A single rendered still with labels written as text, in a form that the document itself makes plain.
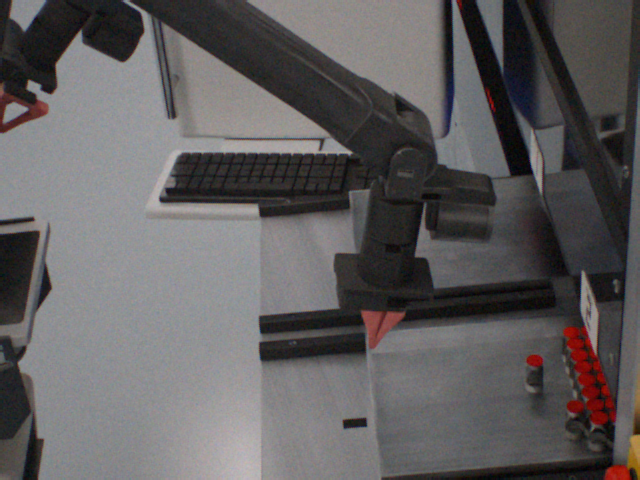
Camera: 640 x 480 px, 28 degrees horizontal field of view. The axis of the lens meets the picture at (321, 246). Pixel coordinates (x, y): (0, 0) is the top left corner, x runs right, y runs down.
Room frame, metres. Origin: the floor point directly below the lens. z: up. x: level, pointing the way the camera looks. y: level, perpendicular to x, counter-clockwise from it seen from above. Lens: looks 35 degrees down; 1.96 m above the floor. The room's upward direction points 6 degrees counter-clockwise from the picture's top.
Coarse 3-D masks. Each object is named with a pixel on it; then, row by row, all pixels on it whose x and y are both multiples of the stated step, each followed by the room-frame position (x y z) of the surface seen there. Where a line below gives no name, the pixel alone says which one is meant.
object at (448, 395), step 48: (384, 336) 1.28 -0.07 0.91; (432, 336) 1.28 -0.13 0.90; (480, 336) 1.28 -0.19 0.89; (528, 336) 1.28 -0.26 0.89; (384, 384) 1.22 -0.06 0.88; (432, 384) 1.21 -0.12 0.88; (480, 384) 1.20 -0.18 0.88; (384, 432) 1.13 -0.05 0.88; (432, 432) 1.12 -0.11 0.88; (480, 432) 1.11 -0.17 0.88; (528, 432) 1.11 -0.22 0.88
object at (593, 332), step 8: (584, 280) 1.18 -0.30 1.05; (584, 288) 1.18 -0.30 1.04; (584, 296) 1.17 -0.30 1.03; (584, 304) 1.17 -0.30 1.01; (592, 304) 1.13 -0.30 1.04; (584, 312) 1.17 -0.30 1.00; (592, 312) 1.13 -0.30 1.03; (584, 320) 1.17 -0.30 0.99; (592, 320) 1.13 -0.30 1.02; (592, 328) 1.13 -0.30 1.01; (592, 336) 1.13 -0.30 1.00; (592, 344) 1.12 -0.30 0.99
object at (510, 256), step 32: (352, 192) 1.62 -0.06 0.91; (512, 192) 1.62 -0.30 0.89; (352, 224) 1.55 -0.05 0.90; (512, 224) 1.54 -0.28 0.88; (544, 224) 1.53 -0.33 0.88; (416, 256) 1.49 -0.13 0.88; (448, 256) 1.48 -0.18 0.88; (480, 256) 1.47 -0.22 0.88; (512, 256) 1.46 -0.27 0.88; (544, 256) 1.45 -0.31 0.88; (448, 288) 1.36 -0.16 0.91; (480, 288) 1.36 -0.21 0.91; (512, 288) 1.36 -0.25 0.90; (544, 288) 1.36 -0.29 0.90
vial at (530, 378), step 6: (528, 366) 1.18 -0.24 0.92; (540, 366) 1.17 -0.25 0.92; (528, 372) 1.18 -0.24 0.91; (534, 372) 1.17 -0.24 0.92; (540, 372) 1.17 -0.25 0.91; (528, 378) 1.18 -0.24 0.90; (534, 378) 1.17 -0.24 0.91; (540, 378) 1.17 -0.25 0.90; (528, 384) 1.18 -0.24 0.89; (534, 384) 1.17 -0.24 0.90; (540, 384) 1.17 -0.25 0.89; (528, 390) 1.18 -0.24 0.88; (534, 390) 1.17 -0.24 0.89; (540, 390) 1.17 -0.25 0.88
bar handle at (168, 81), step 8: (152, 16) 1.96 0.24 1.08; (152, 24) 1.96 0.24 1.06; (160, 24) 1.97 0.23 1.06; (152, 32) 1.97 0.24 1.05; (160, 32) 1.96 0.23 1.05; (152, 40) 1.97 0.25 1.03; (160, 40) 1.96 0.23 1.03; (160, 48) 1.96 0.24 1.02; (160, 56) 1.96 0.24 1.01; (168, 56) 1.97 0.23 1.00; (160, 64) 1.96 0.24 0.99; (168, 64) 1.97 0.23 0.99; (160, 72) 1.96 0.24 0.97; (168, 72) 1.97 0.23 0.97; (160, 80) 1.97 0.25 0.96; (168, 80) 1.96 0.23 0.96; (176, 80) 2.01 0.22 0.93; (160, 88) 1.97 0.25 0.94; (168, 88) 1.96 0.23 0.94; (168, 96) 1.96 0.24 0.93; (168, 104) 1.96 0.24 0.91; (176, 104) 1.97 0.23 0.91; (168, 112) 1.96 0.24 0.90; (176, 112) 1.97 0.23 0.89
